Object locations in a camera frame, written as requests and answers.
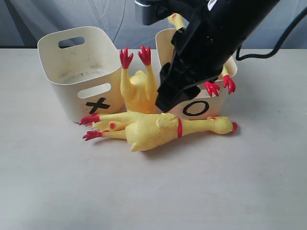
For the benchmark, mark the whole yellow rubber chicken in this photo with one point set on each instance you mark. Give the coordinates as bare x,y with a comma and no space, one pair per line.
147,131

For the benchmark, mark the headless yellow chicken body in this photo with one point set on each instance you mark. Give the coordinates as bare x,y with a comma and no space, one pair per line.
140,90

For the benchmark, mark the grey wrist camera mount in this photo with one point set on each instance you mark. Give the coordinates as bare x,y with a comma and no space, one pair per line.
148,12

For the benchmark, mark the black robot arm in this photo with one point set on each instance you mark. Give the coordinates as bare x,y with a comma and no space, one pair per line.
202,48

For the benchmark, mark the cream bin marked X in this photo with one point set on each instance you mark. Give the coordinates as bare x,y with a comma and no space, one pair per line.
82,64

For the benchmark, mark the cream bin marked O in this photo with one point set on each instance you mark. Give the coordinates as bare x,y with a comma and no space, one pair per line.
203,105

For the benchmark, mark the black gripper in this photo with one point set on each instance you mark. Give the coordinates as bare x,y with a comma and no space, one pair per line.
180,82

